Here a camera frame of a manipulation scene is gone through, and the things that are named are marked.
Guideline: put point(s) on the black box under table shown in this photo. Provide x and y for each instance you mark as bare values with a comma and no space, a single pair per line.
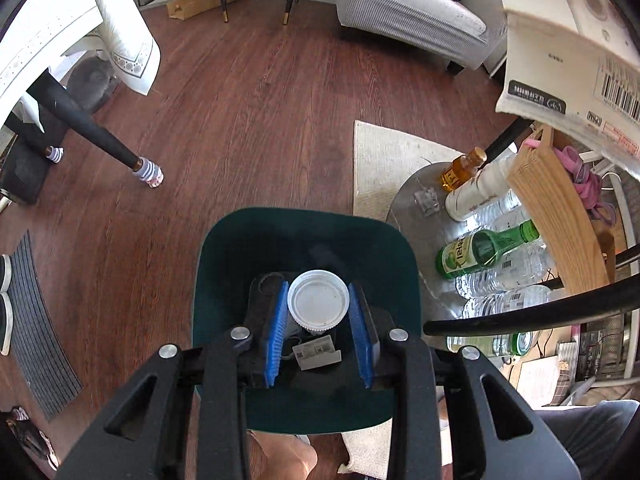
25,175

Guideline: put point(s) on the dark shoe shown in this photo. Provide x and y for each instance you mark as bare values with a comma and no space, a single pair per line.
5,325
4,275

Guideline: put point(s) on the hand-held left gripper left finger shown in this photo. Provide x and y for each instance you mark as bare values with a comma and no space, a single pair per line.
275,345

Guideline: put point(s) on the grey packet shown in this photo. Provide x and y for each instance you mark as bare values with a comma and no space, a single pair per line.
317,355

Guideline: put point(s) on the white shipping box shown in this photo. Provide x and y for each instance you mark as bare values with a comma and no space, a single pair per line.
555,50

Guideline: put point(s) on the grey cat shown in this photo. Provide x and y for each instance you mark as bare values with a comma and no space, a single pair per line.
90,82

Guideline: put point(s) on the patterned sandals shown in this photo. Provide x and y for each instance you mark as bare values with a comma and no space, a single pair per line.
25,440

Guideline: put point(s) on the green glass bottle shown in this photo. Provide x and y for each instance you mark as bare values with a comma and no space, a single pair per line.
465,255
500,345

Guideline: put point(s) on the ribbed grey door mat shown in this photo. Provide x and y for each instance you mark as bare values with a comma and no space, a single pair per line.
45,325

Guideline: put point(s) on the small clear plastic box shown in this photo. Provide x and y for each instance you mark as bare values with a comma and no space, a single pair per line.
427,200

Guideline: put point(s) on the beige rug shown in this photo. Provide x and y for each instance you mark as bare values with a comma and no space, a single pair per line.
385,160

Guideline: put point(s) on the black table leg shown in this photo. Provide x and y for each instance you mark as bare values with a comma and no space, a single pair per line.
85,125

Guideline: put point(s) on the wooden board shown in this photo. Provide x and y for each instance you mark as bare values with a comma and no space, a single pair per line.
560,210

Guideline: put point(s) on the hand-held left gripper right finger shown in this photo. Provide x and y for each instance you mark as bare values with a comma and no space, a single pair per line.
361,345

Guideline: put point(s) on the light grey armchair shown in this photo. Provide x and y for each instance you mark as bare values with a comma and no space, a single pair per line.
400,15

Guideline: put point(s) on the person's bare leg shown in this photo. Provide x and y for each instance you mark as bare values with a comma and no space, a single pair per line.
282,457

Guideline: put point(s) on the person's grey clothing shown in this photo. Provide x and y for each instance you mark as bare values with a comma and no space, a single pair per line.
590,435

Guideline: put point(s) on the round grey side table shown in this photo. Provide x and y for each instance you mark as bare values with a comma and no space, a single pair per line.
500,322
415,240

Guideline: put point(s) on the white paper sheet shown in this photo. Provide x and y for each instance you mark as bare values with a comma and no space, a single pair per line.
537,380

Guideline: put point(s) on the amber glass bottle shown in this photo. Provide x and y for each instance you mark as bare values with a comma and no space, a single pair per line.
462,170

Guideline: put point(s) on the pale green patterned tablecloth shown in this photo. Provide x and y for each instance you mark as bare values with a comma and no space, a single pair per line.
120,35

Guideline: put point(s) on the dark green chair seat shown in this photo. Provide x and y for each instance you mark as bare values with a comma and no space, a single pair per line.
225,260

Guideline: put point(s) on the white plastic bottle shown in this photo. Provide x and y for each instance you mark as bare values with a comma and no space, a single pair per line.
475,192

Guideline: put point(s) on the striped table leg sock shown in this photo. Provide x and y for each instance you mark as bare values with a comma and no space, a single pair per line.
54,155
148,174

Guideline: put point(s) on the clear plastic water bottle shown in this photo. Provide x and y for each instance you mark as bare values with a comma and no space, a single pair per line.
510,270
505,302
502,210

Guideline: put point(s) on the white ribbed plastic container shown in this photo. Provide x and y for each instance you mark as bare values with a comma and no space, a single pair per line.
317,300

